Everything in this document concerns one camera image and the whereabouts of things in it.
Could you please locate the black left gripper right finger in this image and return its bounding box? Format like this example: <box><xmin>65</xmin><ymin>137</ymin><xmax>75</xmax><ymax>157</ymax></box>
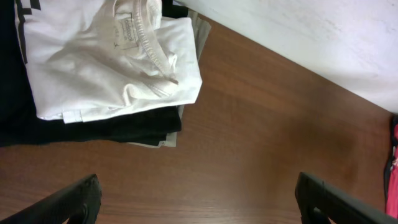
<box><xmin>295</xmin><ymin>172</ymin><xmax>397</xmax><ymax>224</ymax></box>

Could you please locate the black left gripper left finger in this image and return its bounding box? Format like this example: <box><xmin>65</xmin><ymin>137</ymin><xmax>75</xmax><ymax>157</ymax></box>
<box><xmin>1</xmin><ymin>174</ymin><xmax>102</xmax><ymax>224</ymax></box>

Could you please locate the white t-shirt with robot print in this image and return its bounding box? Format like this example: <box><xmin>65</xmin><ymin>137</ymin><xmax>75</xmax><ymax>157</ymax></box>
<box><xmin>14</xmin><ymin>0</ymin><xmax>202</xmax><ymax>123</ymax></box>

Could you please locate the red t-shirt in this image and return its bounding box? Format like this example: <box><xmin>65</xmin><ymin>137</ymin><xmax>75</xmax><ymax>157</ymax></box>
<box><xmin>386</xmin><ymin>125</ymin><xmax>397</xmax><ymax>218</ymax></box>

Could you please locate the folded black garment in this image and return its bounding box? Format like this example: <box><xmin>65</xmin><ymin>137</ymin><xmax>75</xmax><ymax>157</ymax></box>
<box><xmin>1</xmin><ymin>0</ymin><xmax>182</xmax><ymax>146</ymax></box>

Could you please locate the dark grey garment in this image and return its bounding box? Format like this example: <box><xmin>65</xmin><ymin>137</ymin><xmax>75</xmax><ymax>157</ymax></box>
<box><xmin>383</xmin><ymin>115</ymin><xmax>397</xmax><ymax>200</ymax></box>

